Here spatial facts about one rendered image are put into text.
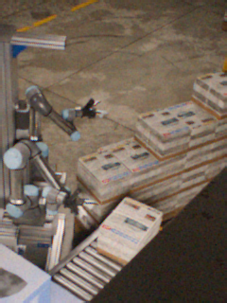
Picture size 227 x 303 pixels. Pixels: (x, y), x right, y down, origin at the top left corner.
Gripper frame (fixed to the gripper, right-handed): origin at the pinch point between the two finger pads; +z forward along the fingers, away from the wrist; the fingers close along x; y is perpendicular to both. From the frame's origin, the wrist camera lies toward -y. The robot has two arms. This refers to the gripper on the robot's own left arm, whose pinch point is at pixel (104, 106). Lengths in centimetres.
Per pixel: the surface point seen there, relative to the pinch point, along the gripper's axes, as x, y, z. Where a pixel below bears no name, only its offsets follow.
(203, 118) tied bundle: 16, 16, 87
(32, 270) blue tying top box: 181, -76, -115
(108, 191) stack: 49, 45, -10
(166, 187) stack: 39, 66, 53
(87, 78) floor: -241, 158, 94
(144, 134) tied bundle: 10.6, 27.5, 35.5
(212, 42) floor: -301, 166, 324
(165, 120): 10, 16, 52
